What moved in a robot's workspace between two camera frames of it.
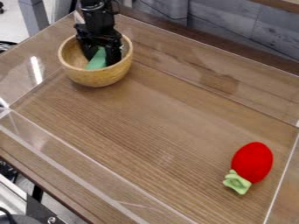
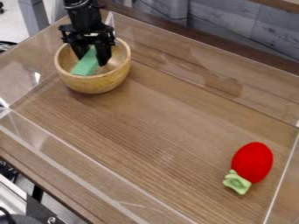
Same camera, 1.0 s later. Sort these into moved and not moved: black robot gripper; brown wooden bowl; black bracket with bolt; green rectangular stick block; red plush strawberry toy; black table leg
Moved: brown wooden bowl; black robot gripper; green rectangular stick block
Not moved: black bracket with bolt; red plush strawberry toy; black table leg
